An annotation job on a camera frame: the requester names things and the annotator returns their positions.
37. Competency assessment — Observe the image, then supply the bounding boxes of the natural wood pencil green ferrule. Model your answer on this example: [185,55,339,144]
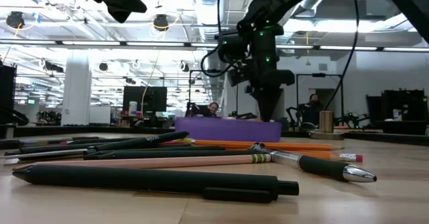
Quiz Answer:
[11,154,272,172]

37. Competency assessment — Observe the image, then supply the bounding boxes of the clear pen black grip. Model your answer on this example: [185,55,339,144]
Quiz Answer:
[249,142,378,184]

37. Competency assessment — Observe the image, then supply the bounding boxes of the black ceiling device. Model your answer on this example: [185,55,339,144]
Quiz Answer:
[153,13,170,32]
[5,11,25,30]

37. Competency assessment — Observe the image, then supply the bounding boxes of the black cabinet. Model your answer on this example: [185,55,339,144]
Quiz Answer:
[365,89,429,136]

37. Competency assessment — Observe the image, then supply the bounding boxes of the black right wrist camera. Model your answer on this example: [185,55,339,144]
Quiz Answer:
[227,64,252,87]

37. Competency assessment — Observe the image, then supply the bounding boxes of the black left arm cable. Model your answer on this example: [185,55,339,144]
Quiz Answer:
[0,106,30,127]

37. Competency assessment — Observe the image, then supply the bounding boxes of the black equipment rack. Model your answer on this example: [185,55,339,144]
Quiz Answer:
[0,64,17,125]

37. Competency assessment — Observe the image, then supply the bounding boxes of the large black monitor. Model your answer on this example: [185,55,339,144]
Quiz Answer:
[122,85,168,118]

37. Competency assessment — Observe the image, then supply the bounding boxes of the metal cylinder on disc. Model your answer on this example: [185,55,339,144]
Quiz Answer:
[308,110,345,141]

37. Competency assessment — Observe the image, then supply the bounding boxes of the black aluminium table frame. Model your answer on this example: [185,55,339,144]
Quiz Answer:
[0,125,429,148]

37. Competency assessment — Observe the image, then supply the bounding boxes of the white cabinet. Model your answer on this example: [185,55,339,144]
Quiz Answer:
[88,105,112,125]

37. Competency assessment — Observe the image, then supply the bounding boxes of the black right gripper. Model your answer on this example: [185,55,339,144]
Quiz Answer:
[251,68,296,123]

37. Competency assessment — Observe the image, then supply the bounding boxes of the purple plastic supply box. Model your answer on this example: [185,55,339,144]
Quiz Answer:
[174,116,282,143]

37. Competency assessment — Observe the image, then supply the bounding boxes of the long ceiling light rail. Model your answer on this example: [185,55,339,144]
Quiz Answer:
[0,38,429,53]

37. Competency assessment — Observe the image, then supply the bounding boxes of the person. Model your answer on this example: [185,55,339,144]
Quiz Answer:
[185,101,221,118]
[297,93,325,127]

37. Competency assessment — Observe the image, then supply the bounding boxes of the silver spiral air duct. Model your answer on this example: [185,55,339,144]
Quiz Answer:
[294,0,339,17]

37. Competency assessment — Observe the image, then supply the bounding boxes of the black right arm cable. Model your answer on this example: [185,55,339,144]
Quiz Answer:
[323,0,360,113]

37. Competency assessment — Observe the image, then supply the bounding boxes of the black pen white print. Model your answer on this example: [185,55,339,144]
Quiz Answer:
[95,130,190,152]

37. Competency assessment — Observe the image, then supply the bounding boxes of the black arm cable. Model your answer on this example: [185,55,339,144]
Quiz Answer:
[323,0,360,113]
[0,106,30,127]

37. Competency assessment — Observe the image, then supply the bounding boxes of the white square column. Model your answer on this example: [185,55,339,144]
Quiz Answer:
[60,51,93,127]

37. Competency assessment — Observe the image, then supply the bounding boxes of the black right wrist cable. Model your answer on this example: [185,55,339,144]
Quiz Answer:
[200,0,232,78]

